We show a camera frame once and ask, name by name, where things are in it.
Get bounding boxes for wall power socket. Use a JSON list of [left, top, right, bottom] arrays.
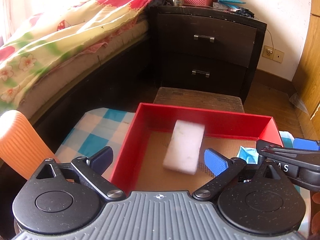
[[262, 46, 284, 63]]

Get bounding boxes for bed mattress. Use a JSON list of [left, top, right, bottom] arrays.
[[17, 17, 148, 123]]

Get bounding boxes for white sponge block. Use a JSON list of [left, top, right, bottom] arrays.
[[163, 120, 205, 175]]

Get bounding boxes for wooden wardrobe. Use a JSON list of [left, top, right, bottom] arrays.
[[292, 0, 319, 140]]

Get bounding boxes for red cardboard box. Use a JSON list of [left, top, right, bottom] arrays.
[[110, 103, 281, 193]]

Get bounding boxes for blue face mask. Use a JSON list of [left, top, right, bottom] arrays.
[[237, 146, 259, 164]]

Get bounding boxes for dark wooden nightstand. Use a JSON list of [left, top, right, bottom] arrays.
[[148, 5, 267, 101]]

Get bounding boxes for blue items on nightstand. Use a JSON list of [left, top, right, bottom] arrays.
[[213, 0, 254, 18]]

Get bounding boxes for wooden stool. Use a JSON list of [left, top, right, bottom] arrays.
[[153, 87, 245, 113]]

